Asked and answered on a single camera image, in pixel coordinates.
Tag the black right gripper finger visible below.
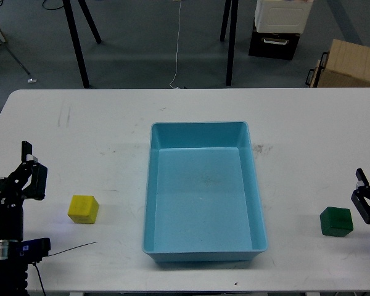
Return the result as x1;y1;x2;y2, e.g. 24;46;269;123
355;168;370;197
351;188;370;224

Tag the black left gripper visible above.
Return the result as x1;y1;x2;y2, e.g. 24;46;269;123
0;141;47;241

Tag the green cube block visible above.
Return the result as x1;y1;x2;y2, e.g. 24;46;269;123
319;207;354;237

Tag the yellow cube block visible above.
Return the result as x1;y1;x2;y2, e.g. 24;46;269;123
67;195;99;224

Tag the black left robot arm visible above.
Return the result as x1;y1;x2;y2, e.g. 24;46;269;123
0;141;51;295

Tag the black storage box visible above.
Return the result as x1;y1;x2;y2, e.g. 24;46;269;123
248;24;300;60

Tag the thin black zip tie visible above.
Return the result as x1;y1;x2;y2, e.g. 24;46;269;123
48;241;98;257

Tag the light blue plastic bin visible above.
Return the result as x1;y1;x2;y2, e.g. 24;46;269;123
142;121;268;262

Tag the black stand leg left rear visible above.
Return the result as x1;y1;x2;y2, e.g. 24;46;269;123
78;0;102;44

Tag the black stand leg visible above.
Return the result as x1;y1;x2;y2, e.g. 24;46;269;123
62;0;90;89
226;0;239;86
220;0;231;42
78;0;102;44

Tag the black stand leg right rear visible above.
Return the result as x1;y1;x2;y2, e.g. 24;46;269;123
220;0;231;42

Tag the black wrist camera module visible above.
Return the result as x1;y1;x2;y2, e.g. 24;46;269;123
15;237;51;264

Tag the black floor cable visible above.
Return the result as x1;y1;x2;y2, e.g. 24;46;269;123
41;0;64;10

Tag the white hanging cable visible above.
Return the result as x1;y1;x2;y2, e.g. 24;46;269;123
169;0;188;90

